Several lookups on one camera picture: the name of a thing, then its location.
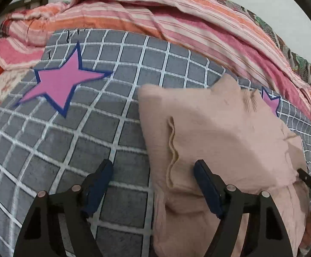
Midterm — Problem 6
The beige pink garment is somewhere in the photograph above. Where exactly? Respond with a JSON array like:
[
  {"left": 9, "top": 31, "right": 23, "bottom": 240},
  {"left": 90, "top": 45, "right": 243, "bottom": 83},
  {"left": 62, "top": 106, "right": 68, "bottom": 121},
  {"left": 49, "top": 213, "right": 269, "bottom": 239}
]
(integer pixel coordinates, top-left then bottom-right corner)
[{"left": 138, "top": 73, "right": 310, "bottom": 220}]

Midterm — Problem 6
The brown green floral blanket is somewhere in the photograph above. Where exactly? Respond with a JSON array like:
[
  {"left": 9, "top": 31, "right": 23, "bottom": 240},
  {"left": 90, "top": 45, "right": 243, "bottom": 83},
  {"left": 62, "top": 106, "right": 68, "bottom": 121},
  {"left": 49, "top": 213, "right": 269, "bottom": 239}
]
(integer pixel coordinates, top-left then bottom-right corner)
[{"left": 212, "top": 0, "right": 311, "bottom": 87}]

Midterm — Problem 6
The pink orange striped quilt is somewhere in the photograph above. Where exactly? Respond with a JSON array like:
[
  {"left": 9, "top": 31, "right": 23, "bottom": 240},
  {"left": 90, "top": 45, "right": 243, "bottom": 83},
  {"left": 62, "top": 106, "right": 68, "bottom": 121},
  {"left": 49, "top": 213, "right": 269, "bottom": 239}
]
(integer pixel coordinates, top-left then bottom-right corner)
[{"left": 0, "top": 0, "right": 311, "bottom": 124}]

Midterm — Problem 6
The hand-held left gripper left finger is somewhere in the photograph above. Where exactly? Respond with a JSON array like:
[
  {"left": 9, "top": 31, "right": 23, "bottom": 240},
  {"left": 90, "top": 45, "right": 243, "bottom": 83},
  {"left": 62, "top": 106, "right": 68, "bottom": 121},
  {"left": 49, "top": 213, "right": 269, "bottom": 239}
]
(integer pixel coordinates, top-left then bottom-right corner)
[{"left": 13, "top": 158, "right": 114, "bottom": 257}]

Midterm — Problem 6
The pink ribbed knit sweater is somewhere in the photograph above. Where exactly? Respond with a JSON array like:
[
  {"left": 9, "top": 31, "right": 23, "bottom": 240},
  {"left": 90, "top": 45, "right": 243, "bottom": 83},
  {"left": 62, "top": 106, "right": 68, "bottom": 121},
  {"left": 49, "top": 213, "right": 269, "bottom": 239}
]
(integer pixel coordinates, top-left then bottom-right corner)
[{"left": 152, "top": 179, "right": 310, "bottom": 257}]

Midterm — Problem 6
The dark wooden bed headboard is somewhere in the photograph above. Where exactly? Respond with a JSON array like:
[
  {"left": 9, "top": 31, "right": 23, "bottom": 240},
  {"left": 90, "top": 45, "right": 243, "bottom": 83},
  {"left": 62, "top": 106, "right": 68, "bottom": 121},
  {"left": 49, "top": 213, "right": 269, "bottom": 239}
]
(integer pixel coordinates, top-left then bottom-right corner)
[{"left": 0, "top": 0, "right": 49, "bottom": 42}]

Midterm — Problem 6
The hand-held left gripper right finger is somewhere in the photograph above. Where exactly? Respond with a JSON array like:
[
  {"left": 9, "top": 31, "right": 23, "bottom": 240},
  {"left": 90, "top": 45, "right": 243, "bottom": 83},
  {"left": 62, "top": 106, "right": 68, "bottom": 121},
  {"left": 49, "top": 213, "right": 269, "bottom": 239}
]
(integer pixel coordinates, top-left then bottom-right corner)
[{"left": 193, "top": 159, "right": 295, "bottom": 257}]

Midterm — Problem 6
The grey checked star blanket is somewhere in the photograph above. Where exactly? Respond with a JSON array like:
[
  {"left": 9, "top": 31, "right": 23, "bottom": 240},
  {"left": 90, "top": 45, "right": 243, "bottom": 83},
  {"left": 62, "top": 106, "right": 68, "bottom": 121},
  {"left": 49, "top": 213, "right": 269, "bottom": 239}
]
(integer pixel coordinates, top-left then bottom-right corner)
[{"left": 0, "top": 28, "right": 311, "bottom": 257}]

